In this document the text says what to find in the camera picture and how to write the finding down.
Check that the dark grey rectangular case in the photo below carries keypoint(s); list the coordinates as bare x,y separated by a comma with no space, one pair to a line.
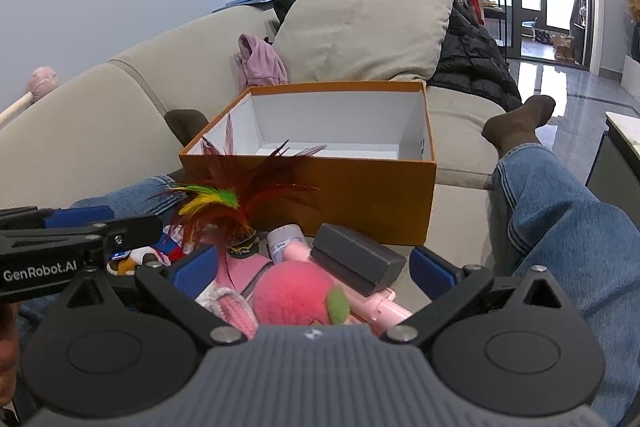
355,257

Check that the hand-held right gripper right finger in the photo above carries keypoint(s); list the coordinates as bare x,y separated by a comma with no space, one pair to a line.
432,274

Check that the dark coffee table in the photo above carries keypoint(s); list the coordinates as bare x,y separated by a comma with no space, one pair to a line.
617,157

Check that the beige cushion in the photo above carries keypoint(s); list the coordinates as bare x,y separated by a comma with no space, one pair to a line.
360,27

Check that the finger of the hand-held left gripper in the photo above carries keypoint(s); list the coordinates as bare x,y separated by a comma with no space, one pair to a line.
125,229
75,217

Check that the beige sofa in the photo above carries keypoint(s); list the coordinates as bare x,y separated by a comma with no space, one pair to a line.
100,117

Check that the red and white packet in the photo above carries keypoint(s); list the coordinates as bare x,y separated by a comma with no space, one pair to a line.
172,243

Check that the pink plastic stick tool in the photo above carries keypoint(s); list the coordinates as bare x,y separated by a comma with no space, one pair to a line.
380,307

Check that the orange cardboard box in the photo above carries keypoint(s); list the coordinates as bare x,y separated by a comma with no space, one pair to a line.
350,192

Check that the pink plush peach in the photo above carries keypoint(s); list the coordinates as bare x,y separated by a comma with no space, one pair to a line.
292,292

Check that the right leg brown sock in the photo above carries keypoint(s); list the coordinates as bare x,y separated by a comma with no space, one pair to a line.
550,217

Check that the black puffer jacket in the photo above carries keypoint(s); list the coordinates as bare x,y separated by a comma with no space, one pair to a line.
470,57

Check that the pink plush massage hammer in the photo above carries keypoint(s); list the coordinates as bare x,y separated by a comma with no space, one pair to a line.
42,79

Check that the white pink bunny plush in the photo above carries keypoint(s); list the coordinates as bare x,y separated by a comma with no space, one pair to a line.
232,312

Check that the lilac garment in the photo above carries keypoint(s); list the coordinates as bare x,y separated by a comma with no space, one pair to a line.
260,62

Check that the small brown white plush toy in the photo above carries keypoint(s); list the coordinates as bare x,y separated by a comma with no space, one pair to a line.
131,264

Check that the left foot brown sock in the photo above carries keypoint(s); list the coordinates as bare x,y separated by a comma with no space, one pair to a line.
125,194

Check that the pink pouch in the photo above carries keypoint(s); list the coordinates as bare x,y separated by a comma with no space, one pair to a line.
250,272

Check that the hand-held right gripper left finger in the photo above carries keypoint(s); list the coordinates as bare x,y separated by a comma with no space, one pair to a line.
192,269

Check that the white low cabinet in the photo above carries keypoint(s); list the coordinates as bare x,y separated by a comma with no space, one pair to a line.
631,77

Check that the person's left hand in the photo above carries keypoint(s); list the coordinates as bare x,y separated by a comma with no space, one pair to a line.
7,337

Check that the pair of dark shoes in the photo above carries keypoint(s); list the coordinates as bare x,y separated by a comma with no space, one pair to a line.
544,38

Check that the colourful feather toy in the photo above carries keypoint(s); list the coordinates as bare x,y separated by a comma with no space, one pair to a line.
220,199

